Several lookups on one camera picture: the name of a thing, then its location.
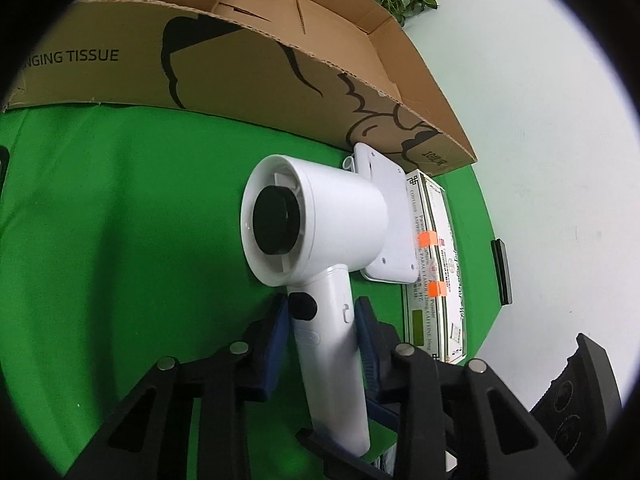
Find white rectangular plastic device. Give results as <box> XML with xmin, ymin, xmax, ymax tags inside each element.
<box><xmin>343</xmin><ymin>142</ymin><xmax>419</xmax><ymax>284</ymax></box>

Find white handheld hair dryer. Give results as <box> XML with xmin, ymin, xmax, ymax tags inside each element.
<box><xmin>240</xmin><ymin>155</ymin><xmax>388</xmax><ymax>457</ymax></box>

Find green white medicine box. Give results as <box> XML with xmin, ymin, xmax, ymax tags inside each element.
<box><xmin>402</xmin><ymin>170</ymin><xmax>466</xmax><ymax>364</ymax></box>

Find black panel with dials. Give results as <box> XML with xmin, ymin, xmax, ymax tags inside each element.
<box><xmin>530</xmin><ymin>333</ymin><xmax>622</xmax><ymax>472</ymax></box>

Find black clamp on table edge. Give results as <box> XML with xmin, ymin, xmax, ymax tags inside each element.
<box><xmin>490</xmin><ymin>238</ymin><xmax>513</xmax><ymax>306</ymax></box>

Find green table cloth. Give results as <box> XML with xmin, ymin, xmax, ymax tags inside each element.
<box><xmin>0</xmin><ymin>104</ymin><xmax>501</xmax><ymax>478</ymax></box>

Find large shallow cardboard box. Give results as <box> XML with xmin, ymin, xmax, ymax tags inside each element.
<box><xmin>3</xmin><ymin>0</ymin><xmax>476</xmax><ymax>176</ymax></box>

